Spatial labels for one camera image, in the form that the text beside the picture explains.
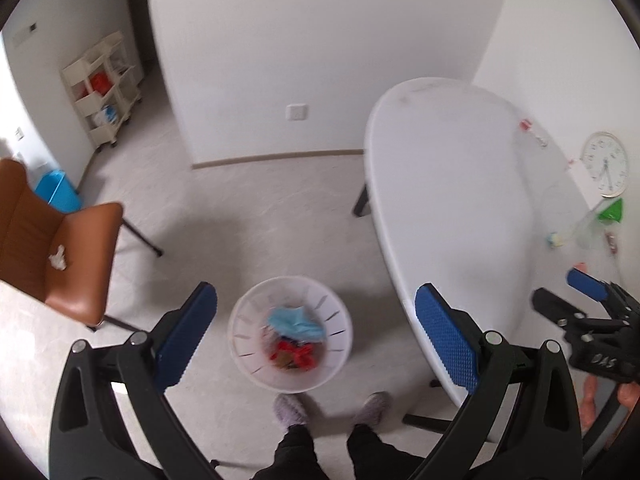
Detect red and brown wrapper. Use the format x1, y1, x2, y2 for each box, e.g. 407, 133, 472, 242
269, 338, 318, 372

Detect blue surgical face mask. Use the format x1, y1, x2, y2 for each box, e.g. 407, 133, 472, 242
267, 306, 326, 344

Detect white plastic trash basket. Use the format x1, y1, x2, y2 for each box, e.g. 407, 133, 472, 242
228, 276, 354, 393

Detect person's right hand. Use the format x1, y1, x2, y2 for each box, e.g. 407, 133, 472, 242
579, 374, 640, 449

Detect clear plastic bottle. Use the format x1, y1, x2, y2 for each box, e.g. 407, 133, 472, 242
546, 210, 604, 249

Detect green snack bag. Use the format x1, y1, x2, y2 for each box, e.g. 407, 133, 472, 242
598, 197, 624, 224

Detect white card stand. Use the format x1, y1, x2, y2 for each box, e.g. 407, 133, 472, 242
566, 159, 602, 210

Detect right grey slipper foot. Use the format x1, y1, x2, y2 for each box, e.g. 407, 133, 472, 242
352, 391, 393, 428

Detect grey slipper foot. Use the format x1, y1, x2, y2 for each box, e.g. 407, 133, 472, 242
352, 391, 393, 428
273, 393, 309, 431

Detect white crumpled tissue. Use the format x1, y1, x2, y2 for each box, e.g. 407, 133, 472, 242
48, 245, 67, 271

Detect left grey slipper foot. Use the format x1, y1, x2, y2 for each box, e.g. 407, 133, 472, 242
273, 393, 309, 431

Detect person's black trouser legs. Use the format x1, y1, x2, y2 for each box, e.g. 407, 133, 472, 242
252, 424, 424, 479

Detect brown leather chair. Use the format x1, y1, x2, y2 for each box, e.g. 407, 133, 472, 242
1, 158, 164, 332

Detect blue plastic bin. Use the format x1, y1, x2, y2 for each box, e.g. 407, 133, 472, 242
35, 170, 82, 214

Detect cream storage shelf cart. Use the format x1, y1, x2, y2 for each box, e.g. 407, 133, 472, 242
61, 30, 142, 153

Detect white round wall clock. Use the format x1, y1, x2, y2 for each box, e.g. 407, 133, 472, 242
580, 131, 629, 198

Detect white wall socket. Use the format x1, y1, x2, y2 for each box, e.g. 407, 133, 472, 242
285, 103, 308, 122

